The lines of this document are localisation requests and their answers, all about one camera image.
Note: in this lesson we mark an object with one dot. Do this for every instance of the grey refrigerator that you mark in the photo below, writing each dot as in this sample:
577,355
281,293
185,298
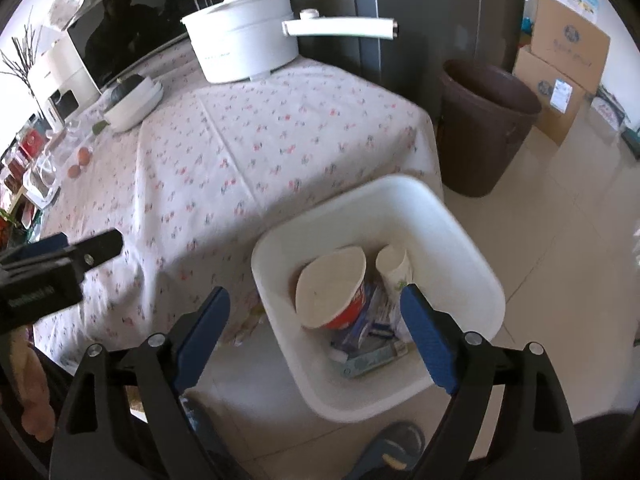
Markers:
425,10

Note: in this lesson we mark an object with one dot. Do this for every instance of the blue packet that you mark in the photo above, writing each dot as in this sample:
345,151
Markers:
367,317

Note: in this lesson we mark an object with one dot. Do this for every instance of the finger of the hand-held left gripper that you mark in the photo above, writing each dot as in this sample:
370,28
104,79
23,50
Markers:
40,249
97,250

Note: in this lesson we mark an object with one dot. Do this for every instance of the floral tablecloth table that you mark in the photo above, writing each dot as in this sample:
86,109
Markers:
250,135

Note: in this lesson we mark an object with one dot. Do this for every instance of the red instant noodle cup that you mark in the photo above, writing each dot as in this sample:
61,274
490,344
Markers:
325,290

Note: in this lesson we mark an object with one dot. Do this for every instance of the white electric cooking pot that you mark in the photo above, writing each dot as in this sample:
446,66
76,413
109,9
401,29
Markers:
240,45

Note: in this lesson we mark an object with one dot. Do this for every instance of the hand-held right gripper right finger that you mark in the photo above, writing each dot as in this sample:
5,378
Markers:
427,337

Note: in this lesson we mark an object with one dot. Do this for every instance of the white countertop appliance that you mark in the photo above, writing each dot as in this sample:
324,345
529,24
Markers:
60,70

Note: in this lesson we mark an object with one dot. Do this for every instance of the dark dried branches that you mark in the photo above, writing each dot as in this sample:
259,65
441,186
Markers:
20,60

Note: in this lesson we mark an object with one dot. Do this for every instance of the blue slipper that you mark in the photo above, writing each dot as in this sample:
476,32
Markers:
395,447

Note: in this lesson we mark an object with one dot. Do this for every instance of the white plastic bin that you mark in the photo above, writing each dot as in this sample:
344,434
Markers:
430,220

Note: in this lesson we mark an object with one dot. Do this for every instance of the small white scale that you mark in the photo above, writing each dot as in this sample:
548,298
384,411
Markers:
42,192

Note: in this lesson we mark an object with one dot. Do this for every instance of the red box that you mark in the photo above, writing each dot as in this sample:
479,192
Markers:
32,142

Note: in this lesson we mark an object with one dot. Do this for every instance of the brown trash bin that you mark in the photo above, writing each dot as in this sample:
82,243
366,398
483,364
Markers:
475,135

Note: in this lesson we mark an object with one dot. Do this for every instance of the white paper cup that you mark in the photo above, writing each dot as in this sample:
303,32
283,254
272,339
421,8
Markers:
392,267

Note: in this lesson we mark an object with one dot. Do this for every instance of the large cardboard box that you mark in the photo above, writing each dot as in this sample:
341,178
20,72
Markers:
570,45

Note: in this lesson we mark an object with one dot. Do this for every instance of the person's left hand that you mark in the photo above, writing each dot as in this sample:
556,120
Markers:
37,400

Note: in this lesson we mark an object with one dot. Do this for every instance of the dark green squash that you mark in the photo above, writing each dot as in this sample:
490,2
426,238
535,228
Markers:
125,87

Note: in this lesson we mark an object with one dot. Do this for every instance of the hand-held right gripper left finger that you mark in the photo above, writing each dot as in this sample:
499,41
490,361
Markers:
202,332

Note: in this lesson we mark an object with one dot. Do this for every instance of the teal wrapper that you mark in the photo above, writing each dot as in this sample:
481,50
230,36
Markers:
372,359

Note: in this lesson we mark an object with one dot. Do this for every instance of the cardboard box with white label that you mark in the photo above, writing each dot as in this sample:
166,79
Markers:
545,95

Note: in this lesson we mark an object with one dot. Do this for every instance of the black microwave oven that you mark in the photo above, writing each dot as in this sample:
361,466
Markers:
140,20

